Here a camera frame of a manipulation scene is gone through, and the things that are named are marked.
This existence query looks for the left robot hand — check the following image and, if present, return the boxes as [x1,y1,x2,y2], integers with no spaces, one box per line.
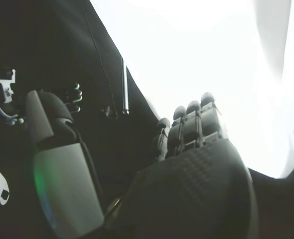
[24,90,260,239]

